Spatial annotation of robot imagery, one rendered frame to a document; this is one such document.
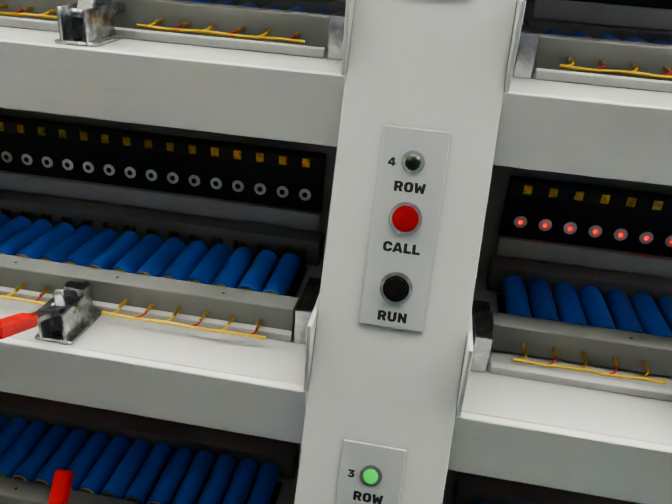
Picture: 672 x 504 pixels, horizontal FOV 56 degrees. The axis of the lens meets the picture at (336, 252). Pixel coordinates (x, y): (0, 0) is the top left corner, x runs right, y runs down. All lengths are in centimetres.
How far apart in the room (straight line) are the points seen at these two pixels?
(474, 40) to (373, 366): 21
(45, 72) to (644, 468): 45
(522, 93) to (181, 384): 28
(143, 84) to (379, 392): 25
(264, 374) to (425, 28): 24
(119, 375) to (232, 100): 20
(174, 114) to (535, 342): 29
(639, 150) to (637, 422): 17
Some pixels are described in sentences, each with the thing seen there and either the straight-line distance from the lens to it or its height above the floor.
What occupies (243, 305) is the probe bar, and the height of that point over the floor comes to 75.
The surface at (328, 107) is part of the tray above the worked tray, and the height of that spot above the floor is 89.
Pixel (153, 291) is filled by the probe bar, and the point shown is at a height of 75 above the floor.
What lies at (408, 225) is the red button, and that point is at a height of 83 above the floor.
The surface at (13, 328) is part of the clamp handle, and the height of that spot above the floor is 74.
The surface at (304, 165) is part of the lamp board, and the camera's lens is 55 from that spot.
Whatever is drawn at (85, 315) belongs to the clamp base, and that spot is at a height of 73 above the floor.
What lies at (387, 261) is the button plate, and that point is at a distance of 39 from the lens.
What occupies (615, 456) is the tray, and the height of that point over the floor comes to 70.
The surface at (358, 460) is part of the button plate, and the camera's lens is 42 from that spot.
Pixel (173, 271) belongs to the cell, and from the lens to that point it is 51.
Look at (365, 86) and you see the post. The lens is 39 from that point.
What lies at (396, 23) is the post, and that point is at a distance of 40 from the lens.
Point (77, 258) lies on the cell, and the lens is 54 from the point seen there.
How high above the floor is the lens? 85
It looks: 7 degrees down
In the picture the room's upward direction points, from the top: 7 degrees clockwise
